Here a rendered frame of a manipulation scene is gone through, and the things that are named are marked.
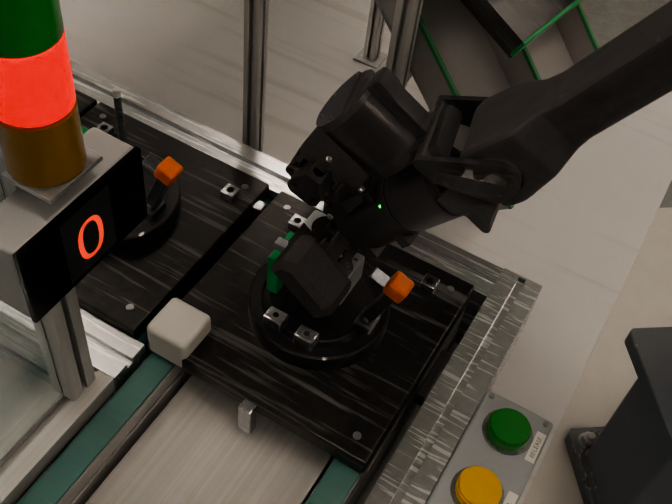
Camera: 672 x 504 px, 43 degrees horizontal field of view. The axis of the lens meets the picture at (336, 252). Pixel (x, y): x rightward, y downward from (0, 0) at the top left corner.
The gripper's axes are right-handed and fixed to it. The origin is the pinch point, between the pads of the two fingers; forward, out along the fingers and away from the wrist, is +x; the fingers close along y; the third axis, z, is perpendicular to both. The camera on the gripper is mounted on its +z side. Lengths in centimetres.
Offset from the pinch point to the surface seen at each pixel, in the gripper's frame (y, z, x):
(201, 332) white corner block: 9.3, -0.5, 11.7
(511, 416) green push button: 0.6, -23.9, -4.9
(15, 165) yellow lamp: 21.3, 20.9, -8.9
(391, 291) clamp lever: 1.0, -7.1, -3.8
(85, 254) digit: 19.6, 13.6, -3.6
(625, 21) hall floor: -229, -64, 88
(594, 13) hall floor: -227, -56, 95
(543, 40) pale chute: -45.1, -6.2, -0.7
